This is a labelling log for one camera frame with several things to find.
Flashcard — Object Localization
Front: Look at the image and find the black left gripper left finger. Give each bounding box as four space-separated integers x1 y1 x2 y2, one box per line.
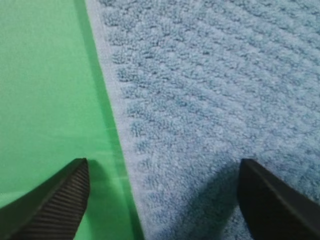
0 158 90 240

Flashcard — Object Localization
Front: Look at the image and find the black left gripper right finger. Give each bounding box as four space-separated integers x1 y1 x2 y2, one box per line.
239 158 320 240

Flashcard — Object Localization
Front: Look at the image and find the blue waffle-weave towel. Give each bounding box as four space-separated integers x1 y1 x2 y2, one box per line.
86 0 320 240

